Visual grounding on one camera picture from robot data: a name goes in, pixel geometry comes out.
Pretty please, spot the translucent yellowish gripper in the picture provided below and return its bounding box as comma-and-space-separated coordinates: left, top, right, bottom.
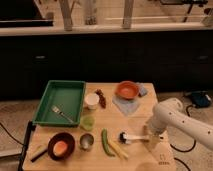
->
143, 125, 162, 151

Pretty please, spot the white handled dish brush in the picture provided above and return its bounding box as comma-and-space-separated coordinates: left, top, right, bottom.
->
119, 132, 149, 144

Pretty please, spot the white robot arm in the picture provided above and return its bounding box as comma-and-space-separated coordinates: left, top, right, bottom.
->
147, 98, 213, 150

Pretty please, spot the small metal cup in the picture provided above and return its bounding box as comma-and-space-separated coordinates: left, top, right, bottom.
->
80, 133, 94, 151

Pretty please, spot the green plastic cup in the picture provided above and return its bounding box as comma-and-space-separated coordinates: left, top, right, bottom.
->
80, 116, 95, 131

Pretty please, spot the yellow corn piece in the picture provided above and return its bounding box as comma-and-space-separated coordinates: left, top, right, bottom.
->
108, 140, 129, 159

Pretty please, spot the blue cloth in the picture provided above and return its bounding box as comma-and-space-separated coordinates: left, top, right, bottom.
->
112, 96, 140, 116

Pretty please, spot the orange bowl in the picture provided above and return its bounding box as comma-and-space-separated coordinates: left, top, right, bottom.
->
115, 81, 139, 100

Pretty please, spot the dark pan with egg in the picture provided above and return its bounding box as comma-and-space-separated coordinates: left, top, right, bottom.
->
30, 132, 75, 162

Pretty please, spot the green plastic tray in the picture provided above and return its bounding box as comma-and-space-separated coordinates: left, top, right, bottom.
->
33, 80, 86, 127

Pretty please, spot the metal fork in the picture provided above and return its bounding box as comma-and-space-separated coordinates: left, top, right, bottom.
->
51, 106, 74, 123

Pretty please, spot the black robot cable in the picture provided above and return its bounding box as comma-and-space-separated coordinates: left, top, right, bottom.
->
170, 104, 201, 154

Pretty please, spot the black camera stand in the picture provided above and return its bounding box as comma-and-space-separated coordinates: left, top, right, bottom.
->
17, 121, 36, 171

